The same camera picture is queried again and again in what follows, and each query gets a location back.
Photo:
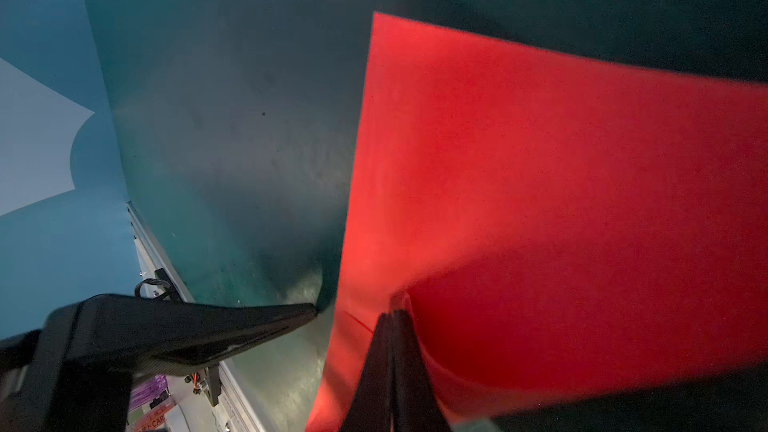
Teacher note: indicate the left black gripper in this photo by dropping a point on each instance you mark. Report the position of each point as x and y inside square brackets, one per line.
[70, 375]

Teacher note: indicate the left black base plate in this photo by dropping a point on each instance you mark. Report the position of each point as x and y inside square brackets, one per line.
[206, 382]

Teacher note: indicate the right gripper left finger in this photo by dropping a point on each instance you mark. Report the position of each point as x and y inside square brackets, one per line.
[371, 408]

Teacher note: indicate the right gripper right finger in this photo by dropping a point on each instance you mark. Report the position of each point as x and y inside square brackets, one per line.
[415, 406]

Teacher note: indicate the red square paper sheet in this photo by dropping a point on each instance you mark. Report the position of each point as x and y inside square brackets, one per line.
[558, 227]

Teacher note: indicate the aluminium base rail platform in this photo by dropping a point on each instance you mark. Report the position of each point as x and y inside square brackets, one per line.
[190, 327]

